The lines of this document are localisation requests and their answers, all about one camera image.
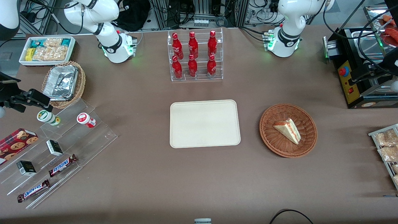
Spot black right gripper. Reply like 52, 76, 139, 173
0, 72, 51, 113

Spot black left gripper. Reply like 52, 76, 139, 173
348, 58, 398, 87

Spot triangular sandwich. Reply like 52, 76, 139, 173
273, 118, 301, 145

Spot light oval wicker basket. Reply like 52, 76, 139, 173
42, 61, 86, 109

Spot round brown wicker basket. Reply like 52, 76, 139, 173
259, 103, 318, 158

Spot cream plastic tray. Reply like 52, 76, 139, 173
169, 100, 241, 149

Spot black hot food warmer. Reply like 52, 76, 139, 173
323, 5, 398, 109

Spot green lidded white cup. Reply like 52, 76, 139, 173
37, 110, 61, 126

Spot steel food pan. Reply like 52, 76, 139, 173
351, 30, 389, 60

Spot stacked aluminium foil trays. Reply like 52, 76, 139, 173
43, 65, 78, 101

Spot red chocolate cookie box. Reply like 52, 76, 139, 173
0, 128, 39, 166

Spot white rectangular snack bin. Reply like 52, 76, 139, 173
19, 36, 77, 67

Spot red skewered sausages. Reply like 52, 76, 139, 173
380, 14, 398, 48

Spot clear rice cracker bag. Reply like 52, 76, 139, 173
32, 46, 68, 61
44, 38, 63, 49

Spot small black carton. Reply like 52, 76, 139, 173
46, 140, 64, 156
16, 161, 37, 176

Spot red lidded white cup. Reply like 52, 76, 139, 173
77, 113, 97, 128

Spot brown Snickers bar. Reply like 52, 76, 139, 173
49, 154, 78, 178
17, 179, 51, 203

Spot clear acrylic stepped shelf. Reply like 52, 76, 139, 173
0, 99, 118, 210

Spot black fabric bag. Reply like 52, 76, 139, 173
113, 0, 151, 32

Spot red cola bottle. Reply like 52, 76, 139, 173
172, 33, 184, 60
172, 55, 183, 79
187, 54, 198, 78
206, 54, 217, 78
188, 31, 199, 59
207, 30, 218, 57

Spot clear acrylic bottle rack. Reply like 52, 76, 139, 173
167, 28, 224, 82

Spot grey metal wire rack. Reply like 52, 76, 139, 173
368, 124, 398, 190

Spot black looped cable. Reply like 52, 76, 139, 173
269, 209, 314, 224

